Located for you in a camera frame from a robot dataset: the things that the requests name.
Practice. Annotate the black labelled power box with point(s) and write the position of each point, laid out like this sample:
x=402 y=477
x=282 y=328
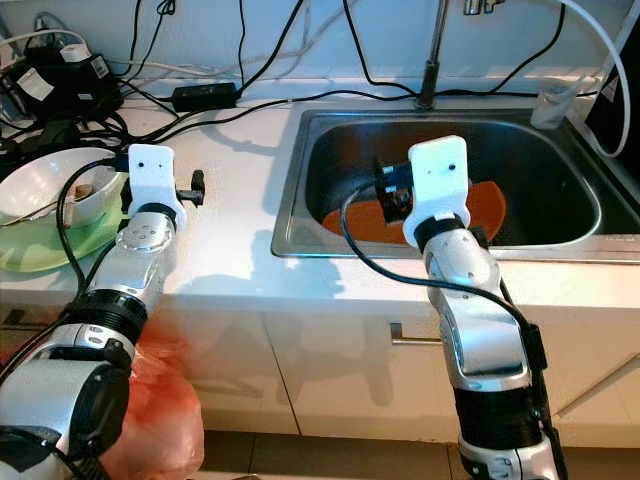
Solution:
x=75 y=85

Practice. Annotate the black appliance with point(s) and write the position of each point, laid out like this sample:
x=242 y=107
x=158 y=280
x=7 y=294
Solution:
x=622 y=110

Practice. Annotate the light green plate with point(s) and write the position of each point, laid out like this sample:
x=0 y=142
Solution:
x=50 y=255

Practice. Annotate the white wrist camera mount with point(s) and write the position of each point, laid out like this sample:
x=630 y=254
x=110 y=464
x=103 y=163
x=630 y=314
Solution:
x=155 y=175
x=438 y=175

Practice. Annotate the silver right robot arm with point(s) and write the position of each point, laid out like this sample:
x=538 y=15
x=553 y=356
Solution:
x=480 y=340

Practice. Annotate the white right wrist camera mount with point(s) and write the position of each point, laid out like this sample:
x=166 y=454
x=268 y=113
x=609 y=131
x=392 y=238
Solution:
x=438 y=175

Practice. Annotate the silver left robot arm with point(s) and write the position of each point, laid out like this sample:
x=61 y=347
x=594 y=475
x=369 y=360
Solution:
x=105 y=400

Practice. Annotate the white ceramic bowl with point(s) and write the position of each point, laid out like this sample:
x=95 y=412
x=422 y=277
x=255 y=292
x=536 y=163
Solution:
x=40 y=180

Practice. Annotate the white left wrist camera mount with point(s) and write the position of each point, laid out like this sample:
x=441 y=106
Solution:
x=155 y=175

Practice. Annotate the metal kitchen faucet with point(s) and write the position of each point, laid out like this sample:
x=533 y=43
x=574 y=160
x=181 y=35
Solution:
x=433 y=70

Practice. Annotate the orange plastic bag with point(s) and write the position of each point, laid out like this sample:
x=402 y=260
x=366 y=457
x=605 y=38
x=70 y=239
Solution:
x=160 y=420

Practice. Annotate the black power strip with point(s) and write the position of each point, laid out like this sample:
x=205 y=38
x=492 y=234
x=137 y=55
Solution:
x=25 y=140

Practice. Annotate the stainless steel sink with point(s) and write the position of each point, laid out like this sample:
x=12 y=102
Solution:
x=550 y=200

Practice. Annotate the clear plastic cup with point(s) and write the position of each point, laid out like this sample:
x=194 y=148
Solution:
x=553 y=105

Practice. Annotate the black power adapter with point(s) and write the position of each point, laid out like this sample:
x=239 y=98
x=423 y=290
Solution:
x=205 y=97

